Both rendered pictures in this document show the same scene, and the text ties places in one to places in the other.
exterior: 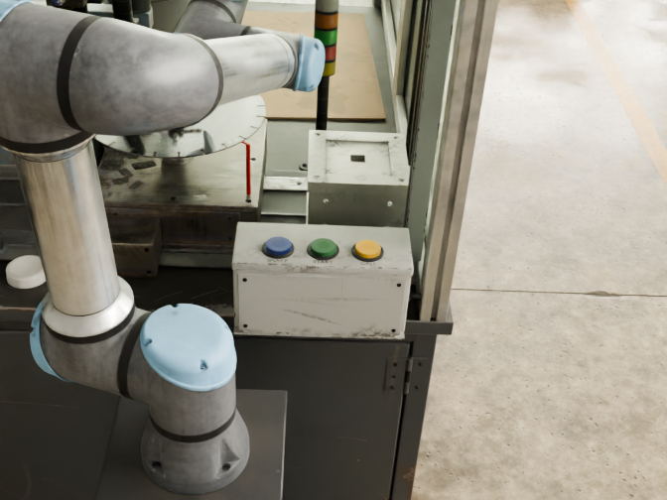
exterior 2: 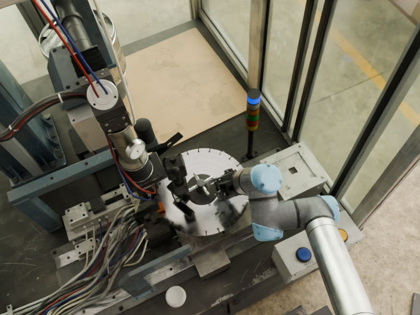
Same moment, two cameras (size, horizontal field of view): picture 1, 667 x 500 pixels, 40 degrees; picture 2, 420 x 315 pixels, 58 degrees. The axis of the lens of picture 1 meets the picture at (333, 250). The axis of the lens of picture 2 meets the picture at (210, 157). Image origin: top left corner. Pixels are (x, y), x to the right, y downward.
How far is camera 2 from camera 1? 108 cm
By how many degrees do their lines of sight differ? 26
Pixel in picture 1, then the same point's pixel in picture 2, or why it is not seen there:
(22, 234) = (155, 274)
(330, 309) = not seen: hidden behind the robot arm
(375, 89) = (238, 85)
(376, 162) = (302, 169)
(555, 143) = not seen: hidden behind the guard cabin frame
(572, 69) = not seen: outside the picture
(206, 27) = (276, 217)
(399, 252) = (352, 229)
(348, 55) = (209, 64)
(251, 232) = (285, 249)
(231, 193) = (245, 215)
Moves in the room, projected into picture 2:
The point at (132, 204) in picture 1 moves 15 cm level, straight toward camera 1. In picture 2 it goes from (208, 245) to (235, 280)
